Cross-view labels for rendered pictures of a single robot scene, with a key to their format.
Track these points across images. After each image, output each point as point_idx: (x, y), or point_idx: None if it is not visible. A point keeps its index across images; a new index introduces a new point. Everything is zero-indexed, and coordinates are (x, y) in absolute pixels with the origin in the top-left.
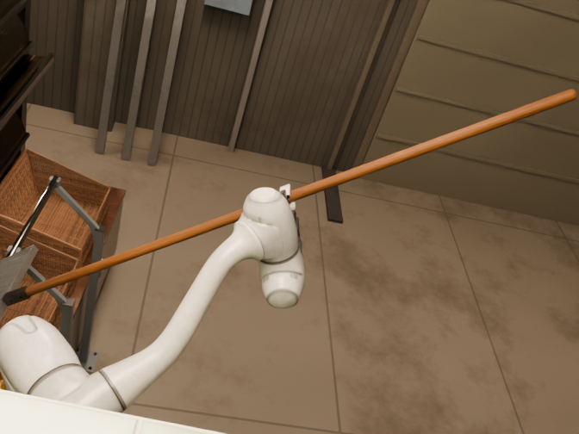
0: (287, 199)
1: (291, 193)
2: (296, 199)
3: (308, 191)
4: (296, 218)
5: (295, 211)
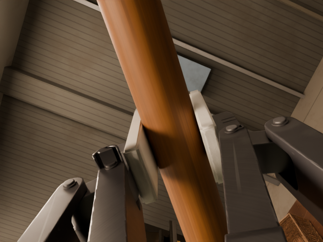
0: (116, 169)
1: (141, 118)
2: (173, 98)
3: (124, 28)
4: (272, 134)
5: (225, 130)
